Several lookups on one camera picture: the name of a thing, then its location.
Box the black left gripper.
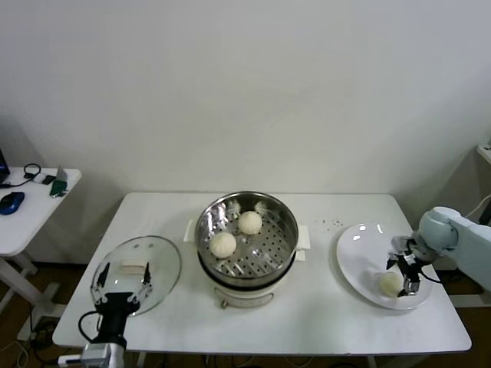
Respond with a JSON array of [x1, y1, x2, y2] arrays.
[[90, 261, 154, 344]]

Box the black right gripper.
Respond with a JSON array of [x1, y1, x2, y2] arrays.
[[385, 251, 422, 299]]

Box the white steamed baozi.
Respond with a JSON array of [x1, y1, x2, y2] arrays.
[[209, 232, 237, 258], [377, 271, 404, 298], [238, 210, 264, 235]]

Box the round glass lid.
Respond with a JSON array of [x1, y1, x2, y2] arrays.
[[91, 235, 183, 317]]

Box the stainless steel steamer basket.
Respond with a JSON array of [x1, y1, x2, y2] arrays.
[[183, 190, 312, 288]]

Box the white round plate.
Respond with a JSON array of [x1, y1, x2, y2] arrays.
[[336, 223, 435, 311]]

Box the white side table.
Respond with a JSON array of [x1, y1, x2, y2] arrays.
[[0, 166, 83, 330]]

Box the cream electric cooker base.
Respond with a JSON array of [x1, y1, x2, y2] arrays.
[[197, 245, 308, 311]]

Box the blue computer mouse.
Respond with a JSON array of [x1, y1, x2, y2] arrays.
[[0, 190, 26, 215]]

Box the dark laptop screen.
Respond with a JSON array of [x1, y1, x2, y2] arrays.
[[0, 147, 11, 184]]

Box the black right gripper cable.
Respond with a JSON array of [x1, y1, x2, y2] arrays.
[[418, 267, 443, 285]]

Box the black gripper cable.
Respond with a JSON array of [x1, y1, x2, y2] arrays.
[[418, 267, 443, 285], [77, 310, 101, 344]]

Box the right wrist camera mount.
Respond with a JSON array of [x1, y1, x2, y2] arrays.
[[388, 235, 418, 257]]

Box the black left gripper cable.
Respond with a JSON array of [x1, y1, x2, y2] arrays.
[[77, 310, 101, 344]]

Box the white furniture base frame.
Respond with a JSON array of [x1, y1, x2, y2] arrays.
[[437, 270, 491, 307]]

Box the white hanging cable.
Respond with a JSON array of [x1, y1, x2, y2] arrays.
[[466, 193, 491, 219]]

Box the tangled floor cables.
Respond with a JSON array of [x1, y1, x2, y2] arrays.
[[17, 314, 62, 368]]

